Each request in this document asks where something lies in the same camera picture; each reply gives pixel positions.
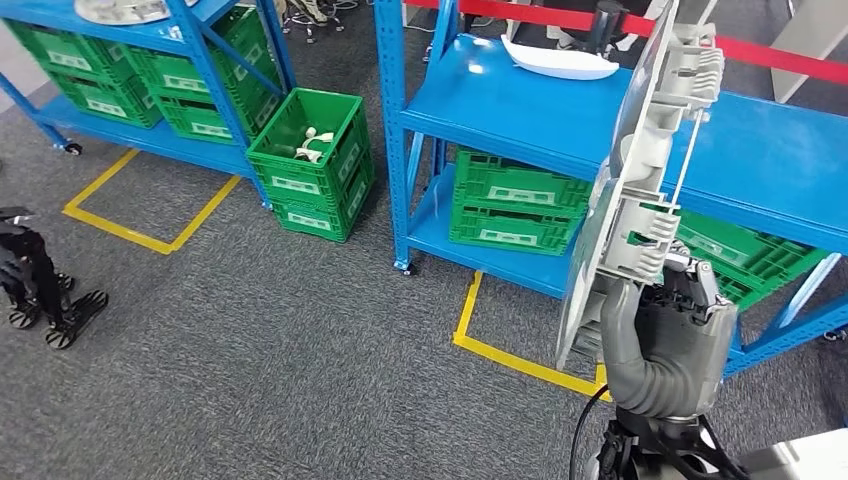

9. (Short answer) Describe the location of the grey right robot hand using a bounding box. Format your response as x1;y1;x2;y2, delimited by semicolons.
599;241;740;420

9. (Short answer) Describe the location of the silver grey wheel cover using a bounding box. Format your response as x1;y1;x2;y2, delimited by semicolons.
555;0;727;372
74;0;200;26

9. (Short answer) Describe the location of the blue metal shelf rack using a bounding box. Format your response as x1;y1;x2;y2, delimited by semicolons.
372;0;848;380
0;0;299;212

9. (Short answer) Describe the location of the yellow floor tape outline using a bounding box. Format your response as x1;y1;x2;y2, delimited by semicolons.
452;270;612;403

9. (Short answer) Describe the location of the white curved plastic panel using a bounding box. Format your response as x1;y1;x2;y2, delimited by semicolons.
500;34;621;82

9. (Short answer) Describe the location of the person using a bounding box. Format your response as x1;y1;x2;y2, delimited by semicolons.
539;0;670;53

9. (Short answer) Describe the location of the white desk panel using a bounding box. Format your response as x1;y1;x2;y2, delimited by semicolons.
770;0;848;105

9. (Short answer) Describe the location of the chrome stool base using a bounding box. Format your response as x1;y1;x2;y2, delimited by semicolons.
281;0;347;44

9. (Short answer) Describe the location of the black legged robot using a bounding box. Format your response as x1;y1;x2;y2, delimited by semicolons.
0;207;111;351

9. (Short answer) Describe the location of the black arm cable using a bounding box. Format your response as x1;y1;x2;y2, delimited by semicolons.
568;384;611;480

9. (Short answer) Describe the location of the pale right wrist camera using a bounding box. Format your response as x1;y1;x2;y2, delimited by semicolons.
738;429;848;480

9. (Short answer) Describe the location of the black chrome stanchion post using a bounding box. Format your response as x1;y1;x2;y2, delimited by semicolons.
591;0;629;56

